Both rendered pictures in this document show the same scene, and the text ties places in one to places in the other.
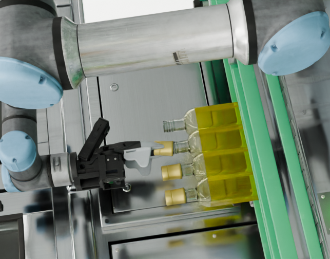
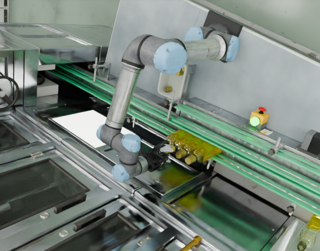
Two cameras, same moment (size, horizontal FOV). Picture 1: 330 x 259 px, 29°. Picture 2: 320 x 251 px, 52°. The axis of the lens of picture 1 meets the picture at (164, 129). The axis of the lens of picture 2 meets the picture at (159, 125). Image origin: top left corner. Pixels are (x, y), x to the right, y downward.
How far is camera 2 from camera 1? 131 cm
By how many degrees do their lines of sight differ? 51
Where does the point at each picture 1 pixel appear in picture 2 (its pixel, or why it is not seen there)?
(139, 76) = not seen: hidden behind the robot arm
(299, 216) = (243, 134)
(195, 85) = (148, 146)
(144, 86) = not seen: hidden behind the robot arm
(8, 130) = (120, 137)
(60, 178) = (144, 164)
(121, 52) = (195, 46)
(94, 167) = (153, 159)
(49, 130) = (101, 177)
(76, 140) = not seen: hidden behind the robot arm
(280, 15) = (227, 36)
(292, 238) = (249, 138)
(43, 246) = (140, 218)
